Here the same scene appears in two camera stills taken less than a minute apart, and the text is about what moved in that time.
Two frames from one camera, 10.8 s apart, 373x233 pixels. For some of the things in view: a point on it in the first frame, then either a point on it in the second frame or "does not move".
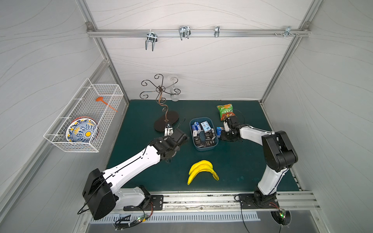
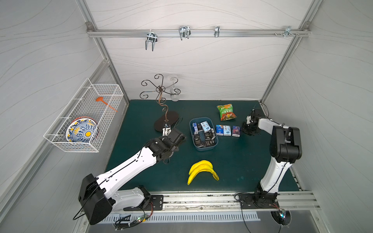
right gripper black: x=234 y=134 → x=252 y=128
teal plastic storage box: x=203 y=133 does not move
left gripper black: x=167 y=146 does not move
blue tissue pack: x=218 y=131 does not move
